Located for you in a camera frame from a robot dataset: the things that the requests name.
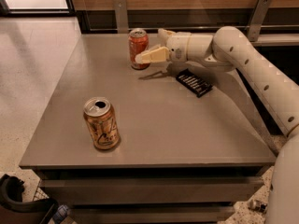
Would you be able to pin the right metal wall bracket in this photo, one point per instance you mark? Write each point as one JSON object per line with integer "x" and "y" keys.
{"x": 256, "y": 19}

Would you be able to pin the metal wall bracket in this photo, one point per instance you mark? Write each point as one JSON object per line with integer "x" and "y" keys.
{"x": 256, "y": 19}
{"x": 121, "y": 16}

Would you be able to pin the left metal wall bracket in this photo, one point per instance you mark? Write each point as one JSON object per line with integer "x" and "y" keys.
{"x": 121, "y": 16}

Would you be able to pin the black snack bar wrapper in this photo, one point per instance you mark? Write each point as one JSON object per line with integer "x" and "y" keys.
{"x": 193, "y": 83}

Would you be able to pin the blue cap object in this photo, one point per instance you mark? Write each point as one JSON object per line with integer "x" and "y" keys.
{"x": 61, "y": 214}

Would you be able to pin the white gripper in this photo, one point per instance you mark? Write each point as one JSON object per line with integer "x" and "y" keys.
{"x": 177, "y": 45}

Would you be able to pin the orange LaCroix can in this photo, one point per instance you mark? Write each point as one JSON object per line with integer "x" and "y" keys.
{"x": 99, "y": 115}

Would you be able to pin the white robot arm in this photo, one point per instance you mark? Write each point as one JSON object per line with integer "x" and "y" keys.
{"x": 225, "y": 50}

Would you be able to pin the red coke can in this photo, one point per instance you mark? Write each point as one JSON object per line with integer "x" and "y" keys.
{"x": 138, "y": 42}

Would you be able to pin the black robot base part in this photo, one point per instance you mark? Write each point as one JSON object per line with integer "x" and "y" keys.
{"x": 13, "y": 210}

